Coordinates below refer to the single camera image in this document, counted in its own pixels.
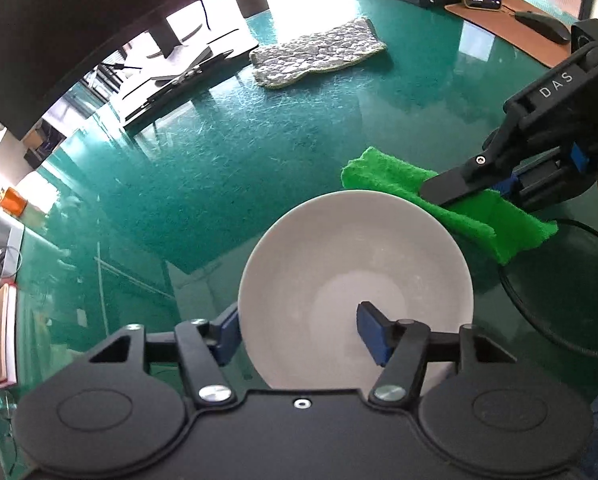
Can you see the black computer mouse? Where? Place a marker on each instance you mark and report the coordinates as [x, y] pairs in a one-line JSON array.
[[541, 25]]

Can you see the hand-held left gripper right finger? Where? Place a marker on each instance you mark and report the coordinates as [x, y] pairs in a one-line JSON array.
[[372, 331]]

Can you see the grey speckled knitted mat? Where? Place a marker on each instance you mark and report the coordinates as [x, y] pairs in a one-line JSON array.
[[319, 52]]

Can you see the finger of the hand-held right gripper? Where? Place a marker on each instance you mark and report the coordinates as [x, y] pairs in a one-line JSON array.
[[449, 185], [544, 185]]

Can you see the white bowl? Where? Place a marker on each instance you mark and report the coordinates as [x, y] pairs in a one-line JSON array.
[[329, 245]]

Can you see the brown mouse pad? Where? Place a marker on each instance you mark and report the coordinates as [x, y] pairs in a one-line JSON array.
[[494, 22]]

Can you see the black computer monitor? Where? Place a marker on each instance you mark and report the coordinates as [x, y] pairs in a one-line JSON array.
[[79, 15]]

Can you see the green cleaning cloth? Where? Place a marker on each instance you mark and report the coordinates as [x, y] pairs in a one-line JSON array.
[[504, 225]]

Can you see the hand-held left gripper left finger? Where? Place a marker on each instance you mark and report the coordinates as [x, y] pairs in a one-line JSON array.
[[229, 334]]

